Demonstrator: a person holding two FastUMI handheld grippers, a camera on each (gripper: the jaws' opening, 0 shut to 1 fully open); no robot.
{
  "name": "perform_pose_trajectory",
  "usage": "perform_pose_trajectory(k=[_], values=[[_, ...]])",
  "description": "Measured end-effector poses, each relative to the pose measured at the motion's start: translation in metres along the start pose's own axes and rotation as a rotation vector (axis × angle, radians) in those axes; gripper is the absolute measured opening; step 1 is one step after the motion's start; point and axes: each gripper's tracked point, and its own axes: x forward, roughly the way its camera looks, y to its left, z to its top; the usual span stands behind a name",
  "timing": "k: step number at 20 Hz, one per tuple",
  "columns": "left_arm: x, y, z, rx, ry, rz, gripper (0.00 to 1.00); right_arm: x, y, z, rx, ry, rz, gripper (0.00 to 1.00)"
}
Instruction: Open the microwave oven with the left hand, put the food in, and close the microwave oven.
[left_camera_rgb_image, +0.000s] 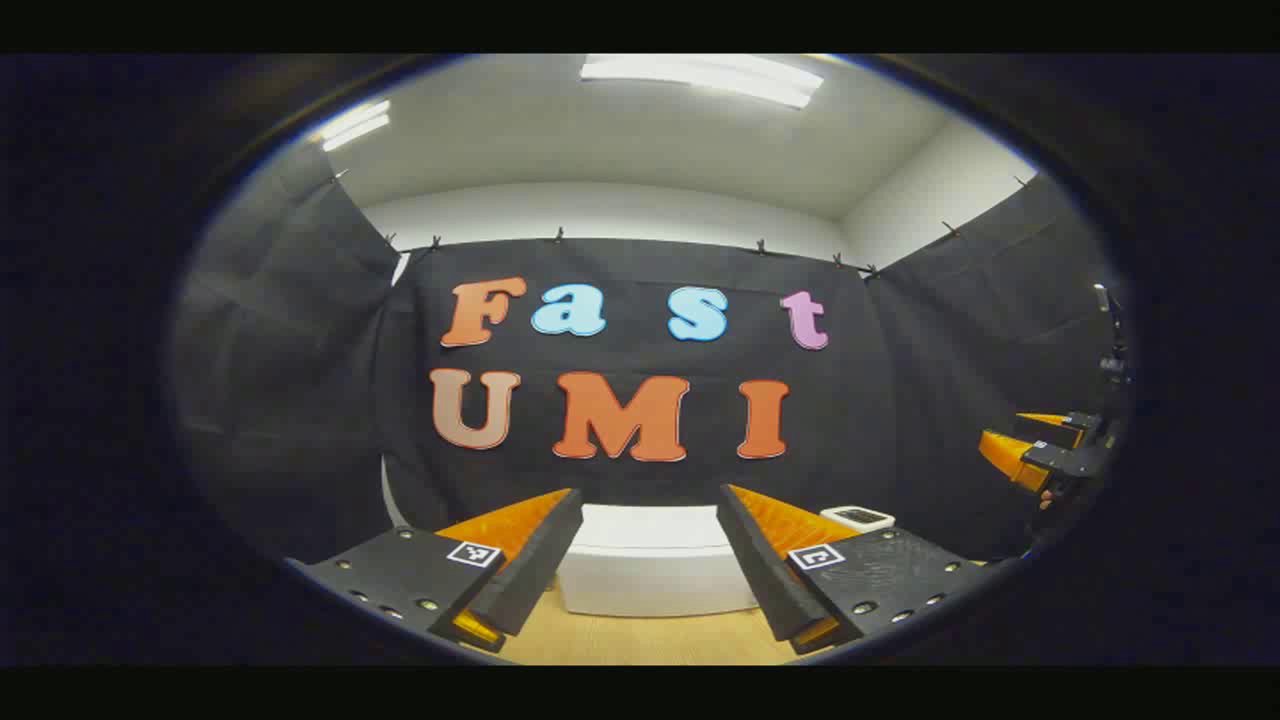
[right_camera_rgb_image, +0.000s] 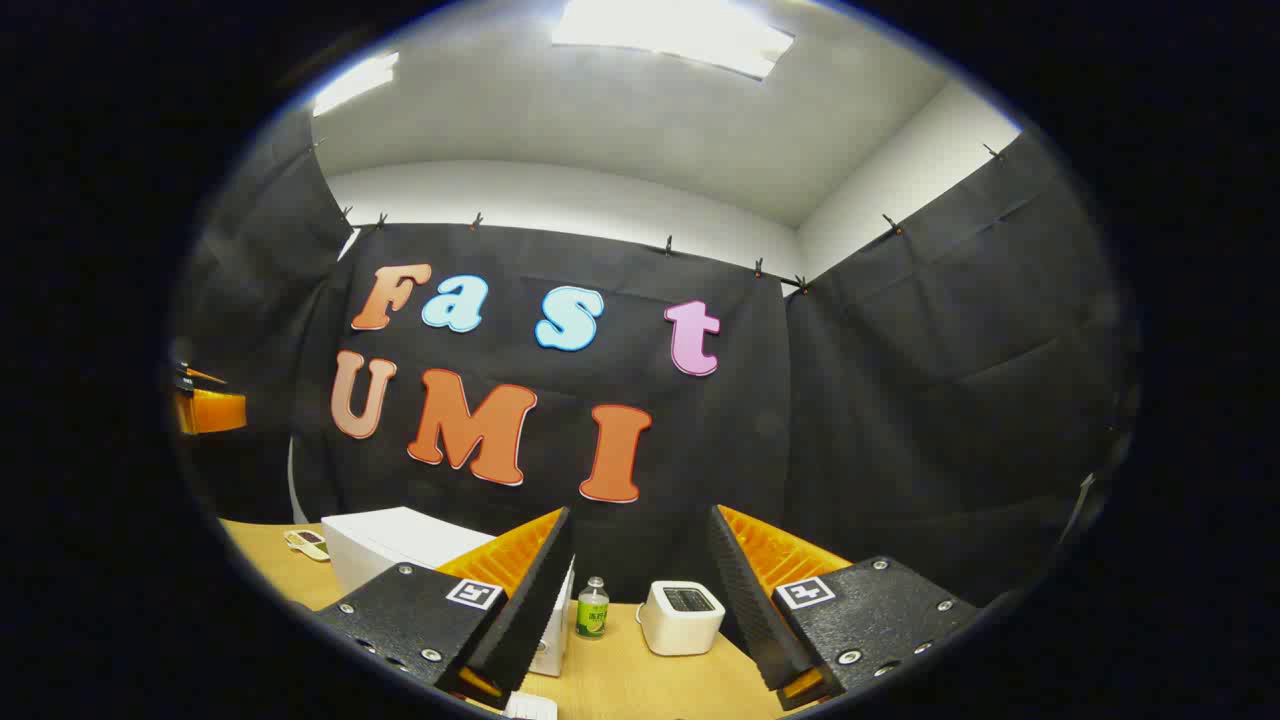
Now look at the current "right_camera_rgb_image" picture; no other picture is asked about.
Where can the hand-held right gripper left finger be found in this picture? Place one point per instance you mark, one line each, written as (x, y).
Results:
(525, 610)

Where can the white divided plate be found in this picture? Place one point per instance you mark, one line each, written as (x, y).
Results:
(308, 544)

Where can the large ceiling light panel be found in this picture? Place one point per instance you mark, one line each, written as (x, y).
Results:
(670, 35)

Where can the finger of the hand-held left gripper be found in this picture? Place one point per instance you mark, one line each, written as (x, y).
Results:
(215, 410)

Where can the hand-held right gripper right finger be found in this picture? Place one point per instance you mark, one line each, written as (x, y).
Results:
(745, 600)

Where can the white square appliance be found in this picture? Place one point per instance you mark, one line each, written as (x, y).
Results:
(682, 615)

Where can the small ceiling light panel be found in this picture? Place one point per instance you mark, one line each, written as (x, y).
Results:
(355, 82)

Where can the small green bottle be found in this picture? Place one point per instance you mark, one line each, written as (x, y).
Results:
(592, 612)

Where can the white rectangular tray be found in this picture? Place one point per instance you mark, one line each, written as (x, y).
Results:
(530, 707)

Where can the white microwave oven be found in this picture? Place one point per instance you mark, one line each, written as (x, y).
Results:
(400, 540)

